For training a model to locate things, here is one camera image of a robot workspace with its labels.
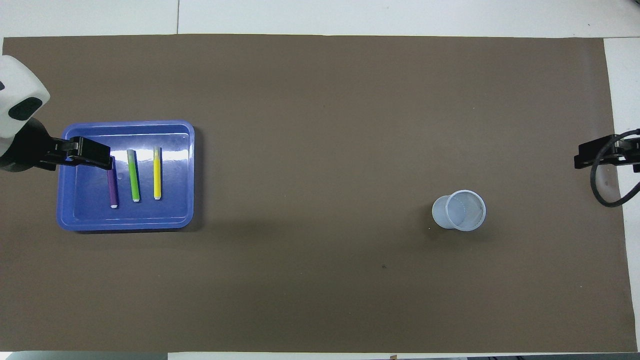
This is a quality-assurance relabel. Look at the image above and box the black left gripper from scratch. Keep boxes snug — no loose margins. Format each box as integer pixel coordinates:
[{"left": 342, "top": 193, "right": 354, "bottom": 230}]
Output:
[{"left": 0, "top": 118, "right": 112, "bottom": 174}]

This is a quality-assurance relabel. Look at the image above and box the purple pen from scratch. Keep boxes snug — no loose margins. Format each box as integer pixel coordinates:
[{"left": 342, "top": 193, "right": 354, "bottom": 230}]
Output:
[{"left": 107, "top": 156, "right": 120, "bottom": 209}]

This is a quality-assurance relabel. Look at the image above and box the green pen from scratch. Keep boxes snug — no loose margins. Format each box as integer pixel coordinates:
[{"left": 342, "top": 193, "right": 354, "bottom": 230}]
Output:
[{"left": 126, "top": 149, "right": 141, "bottom": 203}]

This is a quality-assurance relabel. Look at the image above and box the yellow pen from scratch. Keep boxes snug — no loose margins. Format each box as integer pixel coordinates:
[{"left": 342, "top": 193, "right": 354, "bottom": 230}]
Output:
[{"left": 153, "top": 146, "right": 162, "bottom": 201}]

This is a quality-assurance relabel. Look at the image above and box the blue plastic tray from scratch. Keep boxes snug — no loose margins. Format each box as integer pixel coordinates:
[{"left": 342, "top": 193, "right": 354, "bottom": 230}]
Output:
[{"left": 56, "top": 120, "right": 196, "bottom": 232}]

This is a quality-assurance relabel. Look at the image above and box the pale blue mesh pen cup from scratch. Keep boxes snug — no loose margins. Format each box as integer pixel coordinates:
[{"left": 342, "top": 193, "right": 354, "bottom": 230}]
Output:
[{"left": 432, "top": 189, "right": 487, "bottom": 232}]

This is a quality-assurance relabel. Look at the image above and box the brown table mat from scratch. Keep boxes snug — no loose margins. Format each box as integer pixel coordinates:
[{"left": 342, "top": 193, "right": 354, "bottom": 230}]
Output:
[{"left": 0, "top": 34, "right": 639, "bottom": 354}]

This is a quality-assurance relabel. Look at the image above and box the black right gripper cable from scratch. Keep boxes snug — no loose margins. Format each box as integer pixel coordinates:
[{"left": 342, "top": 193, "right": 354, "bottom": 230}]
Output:
[{"left": 590, "top": 128, "right": 640, "bottom": 208}]

